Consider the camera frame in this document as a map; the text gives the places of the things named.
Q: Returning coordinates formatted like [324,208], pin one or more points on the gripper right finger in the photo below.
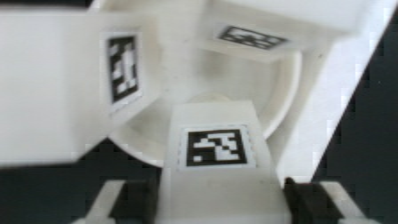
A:
[322,204]

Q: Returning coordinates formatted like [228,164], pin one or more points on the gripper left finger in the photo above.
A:
[125,204]

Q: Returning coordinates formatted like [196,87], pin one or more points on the white U-shaped fence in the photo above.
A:
[334,65]

